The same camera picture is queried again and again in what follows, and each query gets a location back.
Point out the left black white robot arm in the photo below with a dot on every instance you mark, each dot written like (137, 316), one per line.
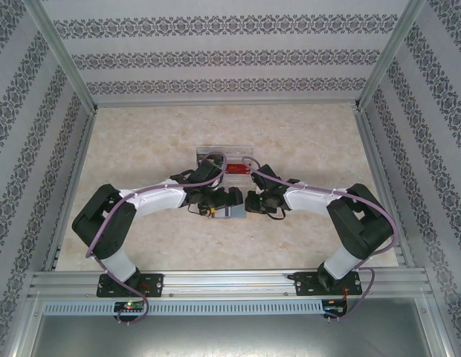
(156, 201)

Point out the red card pack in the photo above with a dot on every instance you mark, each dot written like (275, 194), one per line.
(236, 169)

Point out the grey metal sheet tray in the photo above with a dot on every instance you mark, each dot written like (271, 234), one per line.
(230, 334)

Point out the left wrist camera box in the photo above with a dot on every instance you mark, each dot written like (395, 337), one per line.
(208, 173)

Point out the grey card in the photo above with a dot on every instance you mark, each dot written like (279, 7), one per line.
(236, 213)

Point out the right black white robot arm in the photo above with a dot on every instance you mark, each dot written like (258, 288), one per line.
(308, 202)

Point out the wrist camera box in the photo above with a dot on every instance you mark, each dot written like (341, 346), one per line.
(208, 173)
(265, 176)

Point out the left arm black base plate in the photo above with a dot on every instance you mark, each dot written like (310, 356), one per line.
(156, 286)

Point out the aluminium side rail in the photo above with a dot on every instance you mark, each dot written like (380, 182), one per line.
(80, 156)
(371, 148)

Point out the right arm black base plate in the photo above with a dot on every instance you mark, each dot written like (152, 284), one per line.
(305, 284)

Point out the aluminium frame post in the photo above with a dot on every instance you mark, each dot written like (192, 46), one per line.
(63, 52)
(392, 52)

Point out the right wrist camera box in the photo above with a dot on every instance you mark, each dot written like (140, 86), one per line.
(265, 176)

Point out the aluminium mounting rail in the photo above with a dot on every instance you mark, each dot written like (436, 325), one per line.
(230, 282)

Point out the clear acrylic organizer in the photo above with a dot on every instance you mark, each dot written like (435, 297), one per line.
(238, 152)

